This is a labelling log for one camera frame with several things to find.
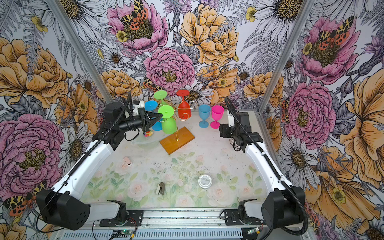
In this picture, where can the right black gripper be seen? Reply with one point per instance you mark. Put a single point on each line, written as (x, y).
(223, 130)

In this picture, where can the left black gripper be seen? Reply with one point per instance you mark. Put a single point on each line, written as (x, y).
(147, 120)

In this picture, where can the cyan wine glass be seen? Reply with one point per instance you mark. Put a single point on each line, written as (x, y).
(150, 106)

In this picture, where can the green wine glass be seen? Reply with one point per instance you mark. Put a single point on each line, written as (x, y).
(160, 96)
(168, 122)

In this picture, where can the magenta wine glass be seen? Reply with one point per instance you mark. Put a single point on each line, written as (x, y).
(217, 114)

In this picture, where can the light blue wine glass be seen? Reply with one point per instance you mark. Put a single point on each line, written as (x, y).
(204, 113)

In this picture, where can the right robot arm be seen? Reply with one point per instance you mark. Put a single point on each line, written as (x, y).
(284, 206)

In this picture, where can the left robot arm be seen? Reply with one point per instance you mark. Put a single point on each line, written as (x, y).
(61, 205)

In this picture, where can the orange wooden rack base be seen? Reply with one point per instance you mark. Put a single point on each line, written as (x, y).
(174, 142)

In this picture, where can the red wine glass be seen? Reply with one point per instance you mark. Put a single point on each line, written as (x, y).
(184, 109)

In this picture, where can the white mesh sink strainer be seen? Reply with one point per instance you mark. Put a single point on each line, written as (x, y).
(236, 146)

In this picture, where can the clear dish with candies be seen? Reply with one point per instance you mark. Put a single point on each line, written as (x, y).
(148, 142)

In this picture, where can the small pink white object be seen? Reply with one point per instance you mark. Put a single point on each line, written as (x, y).
(127, 161)

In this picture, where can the white round jar lid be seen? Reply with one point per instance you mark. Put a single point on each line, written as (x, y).
(205, 181)

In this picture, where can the small grey key fob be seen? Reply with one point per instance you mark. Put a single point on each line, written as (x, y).
(160, 189)

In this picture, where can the gold wire glass rack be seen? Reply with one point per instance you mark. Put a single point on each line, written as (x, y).
(176, 117)

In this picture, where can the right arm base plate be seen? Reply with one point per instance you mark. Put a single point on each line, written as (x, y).
(232, 217)

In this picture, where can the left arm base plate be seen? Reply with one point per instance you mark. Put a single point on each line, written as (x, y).
(133, 218)

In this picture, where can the aluminium front rail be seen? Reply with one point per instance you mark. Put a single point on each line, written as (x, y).
(178, 224)

